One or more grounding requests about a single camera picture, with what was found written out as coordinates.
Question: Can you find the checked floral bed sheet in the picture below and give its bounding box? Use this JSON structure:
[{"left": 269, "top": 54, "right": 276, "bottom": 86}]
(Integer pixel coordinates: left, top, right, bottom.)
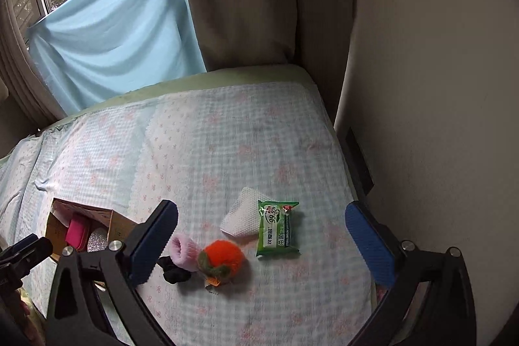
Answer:
[{"left": 0, "top": 80, "right": 378, "bottom": 346}]

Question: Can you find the pink case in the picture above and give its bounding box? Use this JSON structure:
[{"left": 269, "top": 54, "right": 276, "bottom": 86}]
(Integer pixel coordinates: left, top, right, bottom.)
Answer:
[{"left": 65, "top": 217, "right": 92, "bottom": 250}]

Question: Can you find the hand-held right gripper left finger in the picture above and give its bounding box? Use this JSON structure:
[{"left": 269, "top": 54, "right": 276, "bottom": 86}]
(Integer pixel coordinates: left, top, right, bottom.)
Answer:
[{"left": 46, "top": 199, "right": 179, "bottom": 346}]

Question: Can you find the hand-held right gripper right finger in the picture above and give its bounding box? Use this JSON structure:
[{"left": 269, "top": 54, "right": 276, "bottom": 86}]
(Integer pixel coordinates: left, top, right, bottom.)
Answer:
[{"left": 345, "top": 201, "right": 476, "bottom": 346}]

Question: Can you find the white mesh cloth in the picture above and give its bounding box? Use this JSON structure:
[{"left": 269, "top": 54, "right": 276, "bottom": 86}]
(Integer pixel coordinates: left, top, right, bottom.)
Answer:
[{"left": 220, "top": 186, "right": 273, "bottom": 238}]

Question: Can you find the green wet wipes packet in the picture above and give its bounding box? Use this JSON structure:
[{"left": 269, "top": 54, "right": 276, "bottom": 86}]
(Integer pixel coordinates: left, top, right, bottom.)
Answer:
[{"left": 255, "top": 200, "right": 301, "bottom": 260}]

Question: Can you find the green mattress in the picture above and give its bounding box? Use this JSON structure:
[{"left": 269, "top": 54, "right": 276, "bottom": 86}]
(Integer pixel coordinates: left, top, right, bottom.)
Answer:
[{"left": 0, "top": 63, "right": 337, "bottom": 168}]

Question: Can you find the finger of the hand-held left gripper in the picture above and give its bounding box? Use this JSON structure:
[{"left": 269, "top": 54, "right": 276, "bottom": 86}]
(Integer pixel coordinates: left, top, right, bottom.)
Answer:
[{"left": 0, "top": 233, "right": 54, "bottom": 290}]

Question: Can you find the light blue hanging cloth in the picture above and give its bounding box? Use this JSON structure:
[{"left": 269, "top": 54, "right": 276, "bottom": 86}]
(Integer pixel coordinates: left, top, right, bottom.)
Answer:
[{"left": 26, "top": 0, "right": 208, "bottom": 114}]

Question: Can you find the orange plush persimmon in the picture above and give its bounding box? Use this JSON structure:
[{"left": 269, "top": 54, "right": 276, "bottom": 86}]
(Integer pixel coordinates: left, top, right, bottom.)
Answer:
[{"left": 197, "top": 239, "right": 246, "bottom": 286}]

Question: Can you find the pink and black sock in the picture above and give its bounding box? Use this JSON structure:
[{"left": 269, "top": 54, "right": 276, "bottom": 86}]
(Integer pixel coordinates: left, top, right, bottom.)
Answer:
[{"left": 157, "top": 233, "right": 202, "bottom": 284}]

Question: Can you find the silver glitter pouch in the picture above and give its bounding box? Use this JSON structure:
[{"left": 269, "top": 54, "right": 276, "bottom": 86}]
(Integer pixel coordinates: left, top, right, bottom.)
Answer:
[{"left": 85, "top": 230, "right": 110, "bottom": 252}]

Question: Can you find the cardboard box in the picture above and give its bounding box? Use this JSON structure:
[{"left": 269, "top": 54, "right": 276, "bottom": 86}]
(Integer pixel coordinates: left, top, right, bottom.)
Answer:
[{"left": 44, "top": 197, "right": 140, "bottom": 263}]

